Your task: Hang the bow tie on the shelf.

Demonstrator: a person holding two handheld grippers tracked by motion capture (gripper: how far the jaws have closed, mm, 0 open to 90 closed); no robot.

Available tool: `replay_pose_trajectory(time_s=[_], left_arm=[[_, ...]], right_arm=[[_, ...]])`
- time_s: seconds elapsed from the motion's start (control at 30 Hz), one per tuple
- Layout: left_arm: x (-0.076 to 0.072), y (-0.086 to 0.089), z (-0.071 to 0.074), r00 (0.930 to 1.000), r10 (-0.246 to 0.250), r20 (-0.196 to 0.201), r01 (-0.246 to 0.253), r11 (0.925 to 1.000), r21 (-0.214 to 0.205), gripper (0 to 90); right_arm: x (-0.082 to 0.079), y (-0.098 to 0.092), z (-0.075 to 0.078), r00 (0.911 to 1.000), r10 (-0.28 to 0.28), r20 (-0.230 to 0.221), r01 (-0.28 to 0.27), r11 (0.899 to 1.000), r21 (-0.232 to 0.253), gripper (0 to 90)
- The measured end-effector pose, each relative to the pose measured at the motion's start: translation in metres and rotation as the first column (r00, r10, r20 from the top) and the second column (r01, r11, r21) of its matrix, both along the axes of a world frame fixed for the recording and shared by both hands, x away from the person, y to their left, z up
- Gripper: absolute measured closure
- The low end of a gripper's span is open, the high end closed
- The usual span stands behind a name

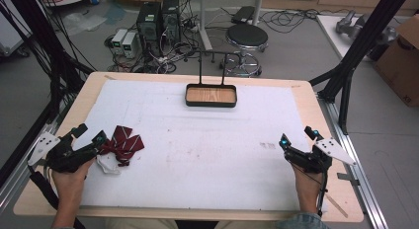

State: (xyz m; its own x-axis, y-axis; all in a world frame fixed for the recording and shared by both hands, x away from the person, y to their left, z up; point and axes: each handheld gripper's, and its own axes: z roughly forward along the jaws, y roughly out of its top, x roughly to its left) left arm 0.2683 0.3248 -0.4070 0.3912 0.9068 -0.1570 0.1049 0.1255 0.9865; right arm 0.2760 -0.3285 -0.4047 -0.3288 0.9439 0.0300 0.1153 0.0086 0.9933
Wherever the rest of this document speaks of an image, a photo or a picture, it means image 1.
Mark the dark red striped bow tie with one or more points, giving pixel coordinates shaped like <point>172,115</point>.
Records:
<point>123,145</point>

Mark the black rack with wooden tray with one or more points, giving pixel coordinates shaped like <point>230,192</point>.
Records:
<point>210,95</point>

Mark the black round stool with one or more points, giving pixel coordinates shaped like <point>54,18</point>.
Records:
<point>247,36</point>

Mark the black computer tower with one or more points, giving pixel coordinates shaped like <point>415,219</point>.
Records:
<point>170,21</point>
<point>149,25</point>

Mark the grey tape strip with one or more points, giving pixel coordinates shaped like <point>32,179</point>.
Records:
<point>347,179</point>

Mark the white power supply unit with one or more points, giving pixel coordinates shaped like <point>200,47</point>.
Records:
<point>118,40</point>
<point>129,44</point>

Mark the white table mat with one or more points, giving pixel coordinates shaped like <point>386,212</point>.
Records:
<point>204,150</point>

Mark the black metal frame stand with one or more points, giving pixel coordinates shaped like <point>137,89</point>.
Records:
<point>362,51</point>
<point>49,64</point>

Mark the black flat box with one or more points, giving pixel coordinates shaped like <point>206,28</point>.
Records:
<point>243,14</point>

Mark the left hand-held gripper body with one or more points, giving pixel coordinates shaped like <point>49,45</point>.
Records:
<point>66,158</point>

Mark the white floor board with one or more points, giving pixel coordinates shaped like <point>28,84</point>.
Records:
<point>332,33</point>

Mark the aluminium rail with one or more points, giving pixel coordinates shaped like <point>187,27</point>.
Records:
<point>29,156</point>
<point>359,176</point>

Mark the thin wooden stick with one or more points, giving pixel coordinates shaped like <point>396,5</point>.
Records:
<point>336,205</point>

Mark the person's right hand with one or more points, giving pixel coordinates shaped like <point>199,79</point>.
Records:
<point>308,189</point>

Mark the person's left hand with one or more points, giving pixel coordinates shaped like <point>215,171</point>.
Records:
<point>69,186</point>

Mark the brown cardboard box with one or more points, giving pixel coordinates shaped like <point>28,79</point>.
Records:
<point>400,64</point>

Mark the white desk leg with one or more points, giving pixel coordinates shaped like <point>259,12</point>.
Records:
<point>205,25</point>
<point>257,8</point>

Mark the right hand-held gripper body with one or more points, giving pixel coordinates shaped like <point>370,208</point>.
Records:
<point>313,158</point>

